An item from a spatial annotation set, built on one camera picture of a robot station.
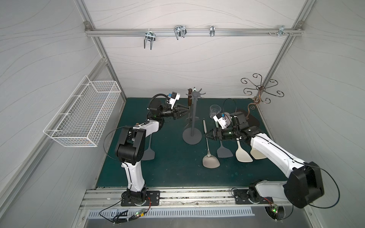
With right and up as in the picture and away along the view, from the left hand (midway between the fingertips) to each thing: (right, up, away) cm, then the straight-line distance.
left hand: (190, 111), depth 80 cm
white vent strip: (+21, -51, -9) cm, 56 cm away
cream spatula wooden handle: (+33, -27, +8) cm, 43 cm away
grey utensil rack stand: (+2, -17, +18) cm, 25 cm away
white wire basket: (-53, -3, -11) cm, 54 cm away
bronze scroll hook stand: (+43, +14, +4) cm, 45 cm away
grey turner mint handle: (+20, -26, +9) cm, 34 cm away
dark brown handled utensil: (-1, +6, -5) cm, 8 cm away
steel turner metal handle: (+11, -29, +2) cm, 31 cm away
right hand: (+10, -13, -1) cm, 17 cm away
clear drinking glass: (+19, +1, +26) cm, 32 cm away
